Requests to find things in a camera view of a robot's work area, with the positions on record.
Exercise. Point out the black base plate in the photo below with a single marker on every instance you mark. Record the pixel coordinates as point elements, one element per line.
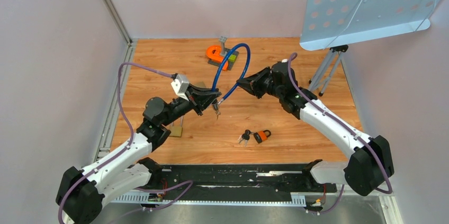
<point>238,182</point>

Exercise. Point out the perforated metal music stand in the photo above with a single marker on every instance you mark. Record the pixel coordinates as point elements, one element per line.
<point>334,24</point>

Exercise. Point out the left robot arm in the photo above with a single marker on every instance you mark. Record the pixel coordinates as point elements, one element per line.
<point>84,193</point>

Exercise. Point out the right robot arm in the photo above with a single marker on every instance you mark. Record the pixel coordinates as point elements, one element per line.
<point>369,158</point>

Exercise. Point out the orange small padlock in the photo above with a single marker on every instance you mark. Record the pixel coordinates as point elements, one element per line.
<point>262,136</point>

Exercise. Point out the large brass padlock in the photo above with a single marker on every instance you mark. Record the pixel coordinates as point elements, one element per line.
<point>200,84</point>

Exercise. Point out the blue cable lock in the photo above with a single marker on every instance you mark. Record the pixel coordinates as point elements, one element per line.
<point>217,75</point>

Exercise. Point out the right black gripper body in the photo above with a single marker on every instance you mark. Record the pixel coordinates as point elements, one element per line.
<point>263,85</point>

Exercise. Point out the small brass padlock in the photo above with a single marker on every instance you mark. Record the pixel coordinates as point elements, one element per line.
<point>177,129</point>

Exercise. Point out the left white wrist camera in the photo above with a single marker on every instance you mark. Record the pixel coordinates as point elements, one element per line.
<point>180,85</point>

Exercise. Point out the cable lock silver keys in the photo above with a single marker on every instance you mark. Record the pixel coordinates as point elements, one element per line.
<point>217,112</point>

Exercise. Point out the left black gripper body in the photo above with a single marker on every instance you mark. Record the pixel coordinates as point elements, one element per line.
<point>194,101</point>

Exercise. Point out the black key bunch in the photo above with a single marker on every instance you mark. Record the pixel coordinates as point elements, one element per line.
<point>245,137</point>

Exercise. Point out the orange S-shaped toy base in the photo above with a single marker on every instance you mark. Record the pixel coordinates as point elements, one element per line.
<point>216,54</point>

